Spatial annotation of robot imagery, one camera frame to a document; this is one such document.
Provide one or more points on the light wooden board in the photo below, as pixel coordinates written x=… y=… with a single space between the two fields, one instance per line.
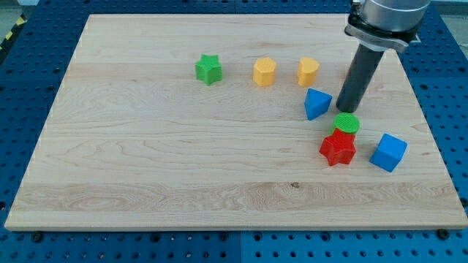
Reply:
x=135 y=142

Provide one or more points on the blue triangle block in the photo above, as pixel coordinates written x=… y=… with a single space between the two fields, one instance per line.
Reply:
x=316 y=103

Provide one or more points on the yellow heart block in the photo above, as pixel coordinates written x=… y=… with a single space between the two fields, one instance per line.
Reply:
x=307 y=71

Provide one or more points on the blue cube block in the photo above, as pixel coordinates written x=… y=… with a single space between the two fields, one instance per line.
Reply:
x=388 y=153

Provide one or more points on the black cylindrical pointer tool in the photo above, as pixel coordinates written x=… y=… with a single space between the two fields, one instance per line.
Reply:
x=360 y=73

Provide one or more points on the red star block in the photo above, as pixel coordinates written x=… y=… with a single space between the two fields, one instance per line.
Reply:
x=338 y=148

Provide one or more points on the green circle block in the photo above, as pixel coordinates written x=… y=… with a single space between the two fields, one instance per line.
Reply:
x=346 y=122

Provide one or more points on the yellow hexagon block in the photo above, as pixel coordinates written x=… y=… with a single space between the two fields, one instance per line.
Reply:
x=264 y=71

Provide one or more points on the green star block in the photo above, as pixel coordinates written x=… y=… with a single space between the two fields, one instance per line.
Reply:
x=208 y=69

